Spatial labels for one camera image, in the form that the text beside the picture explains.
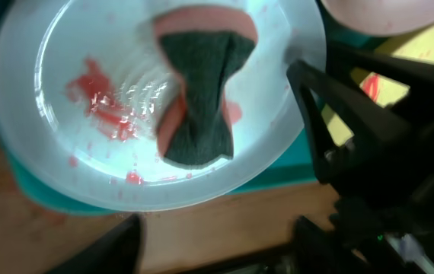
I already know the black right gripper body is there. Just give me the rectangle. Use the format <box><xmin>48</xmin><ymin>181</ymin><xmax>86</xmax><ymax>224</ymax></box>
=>
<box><xmin>292</xmin><ymin>43</ymin><xmax>434</xmax><ymax>273</ymax></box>

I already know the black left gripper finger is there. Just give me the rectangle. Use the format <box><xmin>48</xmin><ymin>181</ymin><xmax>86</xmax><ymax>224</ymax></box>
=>
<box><xmin>46</xmin><ymin>215</ymin><xmax>144</xmax><ymax>274</ymax></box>

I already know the yellow green plate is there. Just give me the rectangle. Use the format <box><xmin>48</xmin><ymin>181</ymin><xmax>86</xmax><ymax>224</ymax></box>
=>
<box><xmin>325</xmin><ymin>17</ymin><xmax>434</xmax><ymax>107</ymax></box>

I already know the white plate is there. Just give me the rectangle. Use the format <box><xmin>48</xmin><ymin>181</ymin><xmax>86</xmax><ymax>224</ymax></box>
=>
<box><xmin>321</xmin><ymin>0</ymin><xmax>434</xmax><ymax>37</ymax></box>

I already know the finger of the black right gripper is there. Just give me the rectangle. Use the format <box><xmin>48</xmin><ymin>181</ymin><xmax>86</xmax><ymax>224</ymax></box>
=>
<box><xmin>286</xmin><ymin>60</ymin><xmax>411</xmax><ymax>183</ymax></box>

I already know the light blue plate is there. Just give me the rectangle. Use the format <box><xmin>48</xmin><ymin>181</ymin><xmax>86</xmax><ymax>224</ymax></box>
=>
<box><xmin>0</xmin><ymin>0</ymin><xmax>326</xmax><ymax>212</ymax></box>

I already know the teal plastic tray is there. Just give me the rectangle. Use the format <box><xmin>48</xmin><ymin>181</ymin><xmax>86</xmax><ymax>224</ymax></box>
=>
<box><xmin>0</xmin><ymin>0</ymin><xmax>378</xmax><ymax>217</ymax></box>

